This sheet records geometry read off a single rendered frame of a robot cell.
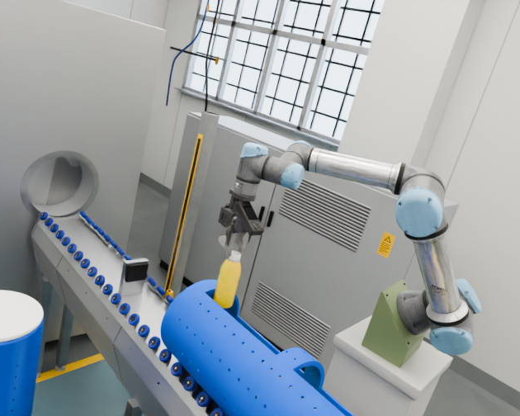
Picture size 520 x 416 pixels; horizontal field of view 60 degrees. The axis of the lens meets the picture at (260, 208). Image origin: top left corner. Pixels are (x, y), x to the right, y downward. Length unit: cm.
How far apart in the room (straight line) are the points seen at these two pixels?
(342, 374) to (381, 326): 23
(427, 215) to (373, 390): 69
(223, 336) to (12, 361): 64
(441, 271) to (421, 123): 251
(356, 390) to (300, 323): 161
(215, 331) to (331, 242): 172
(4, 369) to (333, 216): 204
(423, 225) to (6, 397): 132
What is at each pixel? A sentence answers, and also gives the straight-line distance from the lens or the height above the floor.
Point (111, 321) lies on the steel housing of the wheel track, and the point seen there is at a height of 89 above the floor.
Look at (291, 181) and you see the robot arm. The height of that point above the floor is 167.
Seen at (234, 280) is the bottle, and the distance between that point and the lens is 144.
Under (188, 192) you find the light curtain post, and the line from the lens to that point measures 212.
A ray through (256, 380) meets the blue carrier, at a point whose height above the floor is 118.
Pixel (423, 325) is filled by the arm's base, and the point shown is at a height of 129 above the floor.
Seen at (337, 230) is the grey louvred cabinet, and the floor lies 109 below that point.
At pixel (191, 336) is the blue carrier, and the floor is 114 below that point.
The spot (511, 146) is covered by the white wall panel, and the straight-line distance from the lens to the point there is 387.
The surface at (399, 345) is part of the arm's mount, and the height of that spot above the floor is 122.
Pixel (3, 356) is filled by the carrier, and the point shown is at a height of 98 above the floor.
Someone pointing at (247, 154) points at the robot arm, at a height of 170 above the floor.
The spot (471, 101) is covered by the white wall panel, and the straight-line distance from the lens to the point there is 397.
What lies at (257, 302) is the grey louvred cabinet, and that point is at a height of 31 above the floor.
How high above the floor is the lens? 195
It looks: 17 degrees down
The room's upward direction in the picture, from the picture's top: 15 degrees clockwise
